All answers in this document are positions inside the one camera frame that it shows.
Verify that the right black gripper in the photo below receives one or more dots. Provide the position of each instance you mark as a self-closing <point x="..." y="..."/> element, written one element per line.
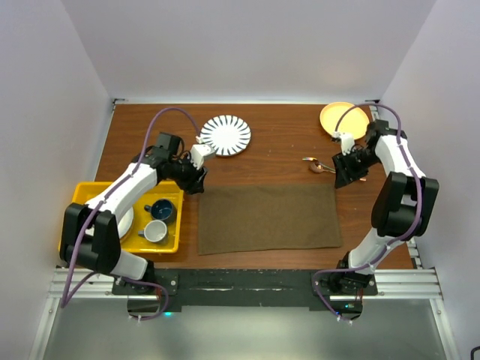
<point x="343" y="177"/>

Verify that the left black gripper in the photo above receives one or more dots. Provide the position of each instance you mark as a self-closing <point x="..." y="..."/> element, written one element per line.
<point x="194" y="184"/>

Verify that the brown cloth napkin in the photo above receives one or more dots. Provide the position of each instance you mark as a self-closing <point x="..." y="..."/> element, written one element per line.
<point x="268" y="217"/>

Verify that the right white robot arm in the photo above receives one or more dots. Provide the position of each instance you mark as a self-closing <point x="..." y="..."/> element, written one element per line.
<point x="402" y="209"/>

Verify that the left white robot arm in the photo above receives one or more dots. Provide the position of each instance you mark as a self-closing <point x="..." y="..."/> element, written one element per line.
<point x="143" y="173"/>

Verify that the copper spoon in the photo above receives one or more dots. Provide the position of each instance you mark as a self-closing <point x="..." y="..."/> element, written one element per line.
<point x="316" y="168"/>

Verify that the iridescent fork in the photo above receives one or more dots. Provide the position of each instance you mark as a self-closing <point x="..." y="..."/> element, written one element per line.
<point x="315" y="160"/>

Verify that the dark blue mug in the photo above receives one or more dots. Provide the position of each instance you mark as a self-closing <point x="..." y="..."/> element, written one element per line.
<point x="162" y="210"/>

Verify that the orange plate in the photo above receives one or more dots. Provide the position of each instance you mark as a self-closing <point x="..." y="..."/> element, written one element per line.
<point x="354" y="122"/>

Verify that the white blue striped plate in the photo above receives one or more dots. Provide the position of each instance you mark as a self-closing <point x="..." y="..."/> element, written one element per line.
<point x="228" y="135"/>

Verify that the white grey mug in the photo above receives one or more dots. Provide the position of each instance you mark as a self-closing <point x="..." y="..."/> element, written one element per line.
<point x="155" y="231"/>

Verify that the white paper plate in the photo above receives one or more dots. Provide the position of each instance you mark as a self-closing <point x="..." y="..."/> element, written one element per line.
<point x="125" y="225"/>

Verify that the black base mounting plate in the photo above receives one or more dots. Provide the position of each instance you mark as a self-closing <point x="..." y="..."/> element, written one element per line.
<point x="333" y="282"/>

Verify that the yellow plastic bin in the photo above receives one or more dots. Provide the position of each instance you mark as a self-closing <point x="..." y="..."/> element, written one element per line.
<point x="140" y="246"/>

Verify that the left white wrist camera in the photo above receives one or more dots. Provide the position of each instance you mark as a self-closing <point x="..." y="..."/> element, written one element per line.
<point x="200" y="153"/>

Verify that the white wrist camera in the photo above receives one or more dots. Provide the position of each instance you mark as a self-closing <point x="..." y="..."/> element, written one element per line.
<point x="200" y="153"/>
<point x="346" y="140"/>

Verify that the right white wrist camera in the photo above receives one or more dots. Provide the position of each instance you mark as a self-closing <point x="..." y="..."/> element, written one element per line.
<point x="346" y="140"/>

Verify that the aluminium frame rail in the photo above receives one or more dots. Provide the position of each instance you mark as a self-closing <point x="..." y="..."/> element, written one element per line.
<point x="386" y="284"/>

